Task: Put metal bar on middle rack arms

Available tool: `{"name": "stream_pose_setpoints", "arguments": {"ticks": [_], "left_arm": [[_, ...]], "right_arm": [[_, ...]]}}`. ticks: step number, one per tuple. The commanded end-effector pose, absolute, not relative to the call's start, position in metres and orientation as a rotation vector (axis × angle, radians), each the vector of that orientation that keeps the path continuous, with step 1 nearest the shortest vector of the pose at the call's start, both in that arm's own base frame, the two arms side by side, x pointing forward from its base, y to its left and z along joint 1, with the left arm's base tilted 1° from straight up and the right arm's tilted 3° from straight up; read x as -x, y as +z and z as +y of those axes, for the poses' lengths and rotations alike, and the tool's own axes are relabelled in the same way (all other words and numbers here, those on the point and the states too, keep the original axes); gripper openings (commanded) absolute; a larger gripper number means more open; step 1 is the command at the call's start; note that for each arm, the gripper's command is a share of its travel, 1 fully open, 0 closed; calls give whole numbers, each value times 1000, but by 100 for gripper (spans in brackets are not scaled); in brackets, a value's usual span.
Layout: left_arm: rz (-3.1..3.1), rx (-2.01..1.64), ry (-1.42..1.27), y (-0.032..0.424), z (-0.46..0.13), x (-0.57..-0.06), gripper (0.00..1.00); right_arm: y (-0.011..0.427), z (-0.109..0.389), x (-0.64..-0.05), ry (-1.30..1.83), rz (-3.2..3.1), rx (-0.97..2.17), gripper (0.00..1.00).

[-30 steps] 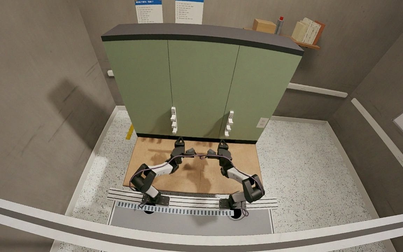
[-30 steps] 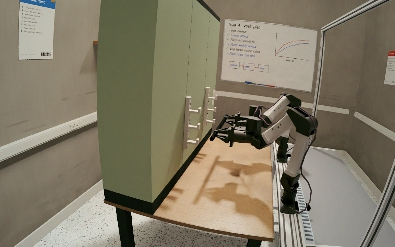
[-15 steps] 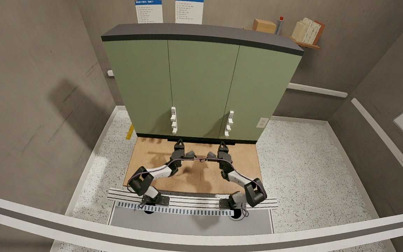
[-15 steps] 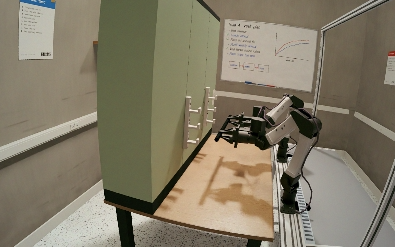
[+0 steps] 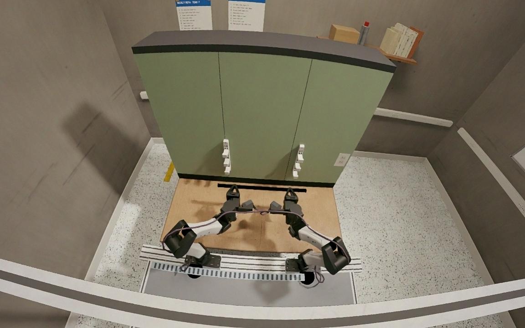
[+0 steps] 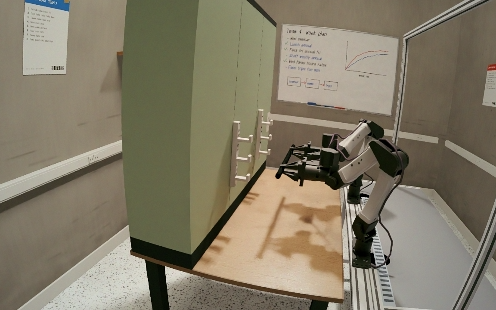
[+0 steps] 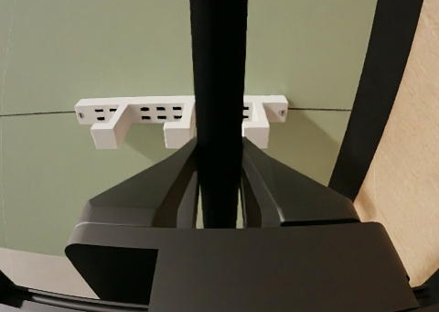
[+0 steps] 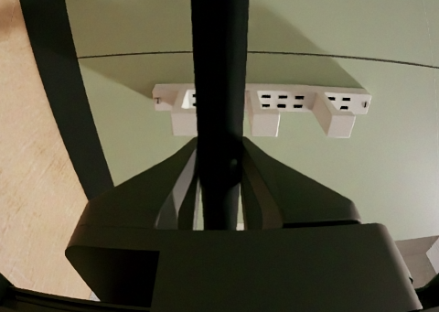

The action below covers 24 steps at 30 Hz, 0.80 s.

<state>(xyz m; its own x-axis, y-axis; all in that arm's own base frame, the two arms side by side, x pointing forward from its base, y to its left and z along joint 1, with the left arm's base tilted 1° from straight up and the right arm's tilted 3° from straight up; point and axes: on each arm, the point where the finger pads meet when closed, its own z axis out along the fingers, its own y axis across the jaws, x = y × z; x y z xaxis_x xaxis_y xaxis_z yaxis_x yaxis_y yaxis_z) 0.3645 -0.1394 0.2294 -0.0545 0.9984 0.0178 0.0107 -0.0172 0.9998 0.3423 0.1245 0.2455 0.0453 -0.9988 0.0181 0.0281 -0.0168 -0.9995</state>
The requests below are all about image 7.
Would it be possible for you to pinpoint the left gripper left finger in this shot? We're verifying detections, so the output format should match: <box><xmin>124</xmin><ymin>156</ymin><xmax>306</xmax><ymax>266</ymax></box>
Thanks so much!
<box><xmin>77</xmin><ymin>136</ymin><xmax>200</xmax><ymax>228</ymax></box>

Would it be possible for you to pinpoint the black long bar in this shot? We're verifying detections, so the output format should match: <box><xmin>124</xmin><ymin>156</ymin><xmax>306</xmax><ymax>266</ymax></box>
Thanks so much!
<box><xmin>189</xmin><ymin>0</ymin><xmax>248</xmax><ymax>228</ymax></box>

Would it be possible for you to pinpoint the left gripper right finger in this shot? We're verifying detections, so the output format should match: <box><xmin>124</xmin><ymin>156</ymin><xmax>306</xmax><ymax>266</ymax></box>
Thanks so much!
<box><xmin>239</xmin><ymin>136</ymin><xmax>361</xmax><ymax>228</ymax></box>

